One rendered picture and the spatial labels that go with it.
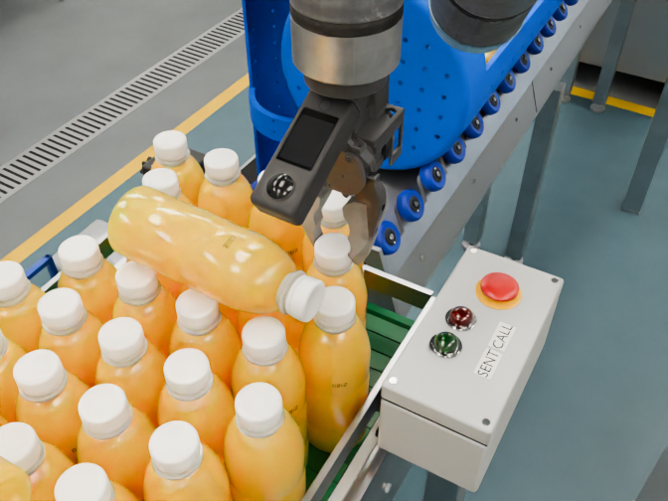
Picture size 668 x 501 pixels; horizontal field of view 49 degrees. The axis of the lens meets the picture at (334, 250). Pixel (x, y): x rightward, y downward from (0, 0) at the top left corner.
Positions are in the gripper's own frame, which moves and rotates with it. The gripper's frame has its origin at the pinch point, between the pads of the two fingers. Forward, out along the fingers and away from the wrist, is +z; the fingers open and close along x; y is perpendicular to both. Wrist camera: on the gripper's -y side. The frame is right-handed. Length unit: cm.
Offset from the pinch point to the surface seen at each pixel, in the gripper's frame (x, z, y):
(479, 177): 0, 23, 47
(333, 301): -3.7, -0.7, -6.6
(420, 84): 5.0, -0.7, 31.7
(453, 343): -15.3, -0.8, -5.8
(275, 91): 72, 55, 96
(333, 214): 2.7, -0.2, 4.6
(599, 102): 6, 106, 219
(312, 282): -3.4, -5.8, -9.6
